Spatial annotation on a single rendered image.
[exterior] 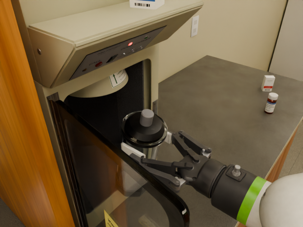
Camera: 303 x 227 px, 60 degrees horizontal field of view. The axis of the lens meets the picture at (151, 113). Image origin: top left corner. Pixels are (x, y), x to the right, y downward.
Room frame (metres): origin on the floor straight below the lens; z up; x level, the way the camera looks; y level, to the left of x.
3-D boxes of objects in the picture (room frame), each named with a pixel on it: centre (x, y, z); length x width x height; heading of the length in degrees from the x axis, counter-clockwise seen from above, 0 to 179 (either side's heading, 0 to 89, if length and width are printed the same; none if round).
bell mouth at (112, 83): (0.59, 0.15, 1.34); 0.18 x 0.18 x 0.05
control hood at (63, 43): (0.48, 0.04, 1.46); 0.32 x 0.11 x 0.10; 140
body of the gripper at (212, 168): (0.38, -0.10, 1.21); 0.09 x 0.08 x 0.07; 50
